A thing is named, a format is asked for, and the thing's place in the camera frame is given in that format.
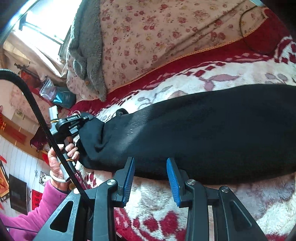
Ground black knit pants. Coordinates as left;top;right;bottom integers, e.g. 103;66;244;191
77;84;295;184

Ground white bracelet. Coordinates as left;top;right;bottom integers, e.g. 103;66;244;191
49;170;70;183

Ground black braided cable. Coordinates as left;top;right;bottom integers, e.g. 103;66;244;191
0;69;94;209

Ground teal plastic bag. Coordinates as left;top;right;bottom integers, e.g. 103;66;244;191
52;86;76;109

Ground red white floral fleece blanket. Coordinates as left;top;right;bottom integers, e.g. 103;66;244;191
71;9;295;240

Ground grey fleece garment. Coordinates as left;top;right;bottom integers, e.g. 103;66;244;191
68;0;107;102

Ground person's left hand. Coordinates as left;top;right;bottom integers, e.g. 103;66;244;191
48;143;80;183

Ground beige curtain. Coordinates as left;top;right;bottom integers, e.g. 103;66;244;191
3;31;68;83

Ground clear plastic zip bag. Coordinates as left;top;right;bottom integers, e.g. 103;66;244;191
39;78;57;101

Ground pink floral quilt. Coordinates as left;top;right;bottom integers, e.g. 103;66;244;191
66;0;269;102

